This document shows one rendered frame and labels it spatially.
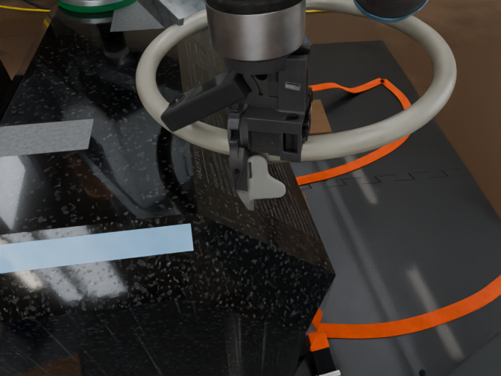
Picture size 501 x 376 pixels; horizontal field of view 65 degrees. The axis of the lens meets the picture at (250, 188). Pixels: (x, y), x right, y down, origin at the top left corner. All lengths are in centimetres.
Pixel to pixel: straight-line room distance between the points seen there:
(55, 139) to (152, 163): 18
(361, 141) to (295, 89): 12
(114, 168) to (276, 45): 36
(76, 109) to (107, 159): 15
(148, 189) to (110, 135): 15
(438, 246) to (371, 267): 28
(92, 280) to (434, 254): 127
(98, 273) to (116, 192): 12
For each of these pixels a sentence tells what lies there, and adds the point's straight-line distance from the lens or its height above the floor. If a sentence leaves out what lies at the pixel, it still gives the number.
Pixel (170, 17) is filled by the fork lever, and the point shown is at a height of 93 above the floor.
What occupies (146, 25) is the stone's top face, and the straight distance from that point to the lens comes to 100.
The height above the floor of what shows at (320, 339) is 7.
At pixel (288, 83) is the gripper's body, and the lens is 40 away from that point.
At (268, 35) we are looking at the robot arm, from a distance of 36.
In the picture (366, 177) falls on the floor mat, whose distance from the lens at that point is 177.
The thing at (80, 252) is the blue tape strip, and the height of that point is 80.
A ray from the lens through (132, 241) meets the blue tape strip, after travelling 57.
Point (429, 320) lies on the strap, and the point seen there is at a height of 2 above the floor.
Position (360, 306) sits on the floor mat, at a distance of 142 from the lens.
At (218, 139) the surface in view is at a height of 94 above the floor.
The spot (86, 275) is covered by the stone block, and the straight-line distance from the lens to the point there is 60.
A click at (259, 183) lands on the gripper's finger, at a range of 47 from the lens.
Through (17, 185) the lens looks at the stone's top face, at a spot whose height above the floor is 83.
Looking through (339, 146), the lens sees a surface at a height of 95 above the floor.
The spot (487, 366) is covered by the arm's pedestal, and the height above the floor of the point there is 29.
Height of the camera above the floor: 126
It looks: 49 degrees down
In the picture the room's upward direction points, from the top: straight up
